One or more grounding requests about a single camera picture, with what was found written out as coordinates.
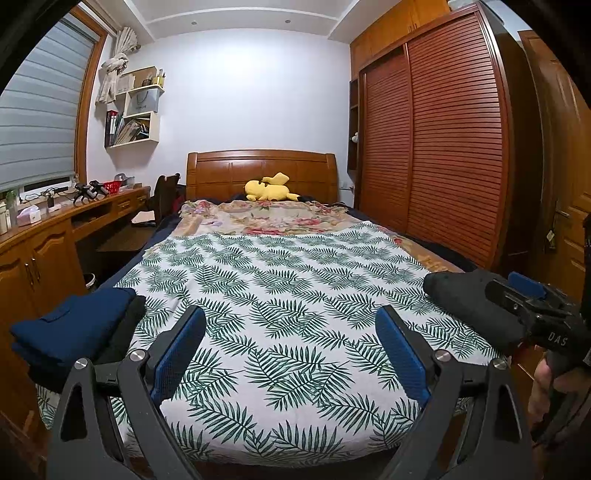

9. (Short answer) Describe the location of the folded black garment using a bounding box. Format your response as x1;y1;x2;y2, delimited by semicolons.
28;295;147;388

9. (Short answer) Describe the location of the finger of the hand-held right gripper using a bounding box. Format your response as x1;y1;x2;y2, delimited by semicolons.
508;272;549;298

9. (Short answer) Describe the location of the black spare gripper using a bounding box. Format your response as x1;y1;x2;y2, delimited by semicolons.
74;180;109;204

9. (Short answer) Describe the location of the tied beige curtain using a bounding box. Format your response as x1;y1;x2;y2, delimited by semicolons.
95;28;139;106

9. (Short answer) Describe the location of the leaf-print blanket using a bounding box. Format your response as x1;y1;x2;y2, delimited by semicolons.
37;222;504;467

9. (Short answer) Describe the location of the grey window blind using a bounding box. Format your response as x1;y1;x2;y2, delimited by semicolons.
0;21;100;190

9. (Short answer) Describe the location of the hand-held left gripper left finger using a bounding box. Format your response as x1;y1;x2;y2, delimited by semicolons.
46;305;207;480

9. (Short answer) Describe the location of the dark chair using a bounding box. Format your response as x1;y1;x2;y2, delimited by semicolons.
154;173;182;224

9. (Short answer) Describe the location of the white wall shelf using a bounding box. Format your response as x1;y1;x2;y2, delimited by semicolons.
104;67;166;149

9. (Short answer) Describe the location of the row of books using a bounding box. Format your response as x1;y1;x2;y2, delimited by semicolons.
105;111;151;147

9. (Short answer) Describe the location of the wooden slatted wardrobe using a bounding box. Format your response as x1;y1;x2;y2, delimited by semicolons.
348;0;532;273

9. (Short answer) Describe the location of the wooden desk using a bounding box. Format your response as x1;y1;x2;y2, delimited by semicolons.
0;185;152;430

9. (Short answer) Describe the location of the metal door handle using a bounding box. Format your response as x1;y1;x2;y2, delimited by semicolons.
545;200;573;252

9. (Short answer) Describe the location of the black jacket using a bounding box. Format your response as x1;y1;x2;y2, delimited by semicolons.
424;270;529;356

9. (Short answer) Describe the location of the wooden door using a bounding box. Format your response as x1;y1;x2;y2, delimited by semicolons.
517;30;591;296

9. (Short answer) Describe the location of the floral blanket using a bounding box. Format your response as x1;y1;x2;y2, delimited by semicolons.
178;199;462;273

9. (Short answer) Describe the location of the person's right hand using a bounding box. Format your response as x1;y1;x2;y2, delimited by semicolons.
529;355;585;430

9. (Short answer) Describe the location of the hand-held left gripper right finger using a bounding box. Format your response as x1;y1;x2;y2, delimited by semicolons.
375;305;536;480

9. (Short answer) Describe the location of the folded navy blue garment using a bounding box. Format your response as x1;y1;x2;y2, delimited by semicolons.
10;287;138;374

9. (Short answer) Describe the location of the white paper bag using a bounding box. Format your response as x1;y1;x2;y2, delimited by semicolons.
126;88;160;114

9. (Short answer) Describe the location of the yellow plush toy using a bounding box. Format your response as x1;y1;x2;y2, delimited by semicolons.
245;172;301;203

